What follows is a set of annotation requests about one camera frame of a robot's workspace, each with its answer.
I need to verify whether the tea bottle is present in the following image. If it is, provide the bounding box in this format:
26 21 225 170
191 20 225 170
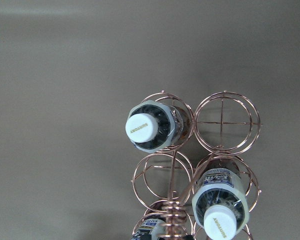
130 216 166 240
192 159 250 240
125 100 191 154

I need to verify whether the copper wire bottle basket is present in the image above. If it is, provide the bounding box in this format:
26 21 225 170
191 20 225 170
131 91 261 240

